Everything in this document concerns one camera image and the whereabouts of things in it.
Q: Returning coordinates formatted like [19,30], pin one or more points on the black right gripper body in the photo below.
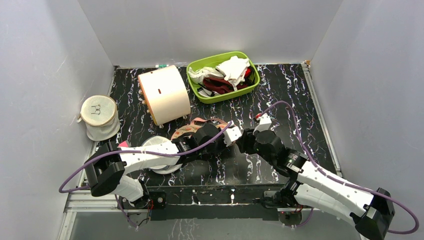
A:
[247,139]

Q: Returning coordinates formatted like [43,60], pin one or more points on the floral mesh laundry bag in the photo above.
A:
[197,123]

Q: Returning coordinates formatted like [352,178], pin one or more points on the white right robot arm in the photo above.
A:
[313,186]

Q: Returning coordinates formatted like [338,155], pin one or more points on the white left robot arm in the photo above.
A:
[108,171]

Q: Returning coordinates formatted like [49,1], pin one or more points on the white cylindrical mesh laundry bag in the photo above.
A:
[100,115]

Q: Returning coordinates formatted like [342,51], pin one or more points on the dark red garment in basket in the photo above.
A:
[212,87]

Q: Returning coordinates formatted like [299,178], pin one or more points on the cream toy washing machine drum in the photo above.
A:
[165,94]

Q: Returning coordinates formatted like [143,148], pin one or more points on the white cloth in basket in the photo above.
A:
[234,70]

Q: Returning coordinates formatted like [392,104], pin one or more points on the green plastic basket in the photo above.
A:
[206,68]

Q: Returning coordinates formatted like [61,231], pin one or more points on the pink and grey small block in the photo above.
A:
[124,144]

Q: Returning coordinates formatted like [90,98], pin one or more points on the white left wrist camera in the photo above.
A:
[231,134]

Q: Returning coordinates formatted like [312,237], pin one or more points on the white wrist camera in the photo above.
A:
[231,134]
[263,123]

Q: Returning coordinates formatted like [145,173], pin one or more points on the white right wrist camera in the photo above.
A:
[263,123]

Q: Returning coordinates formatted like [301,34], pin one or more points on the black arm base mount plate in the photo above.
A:
[213,202]

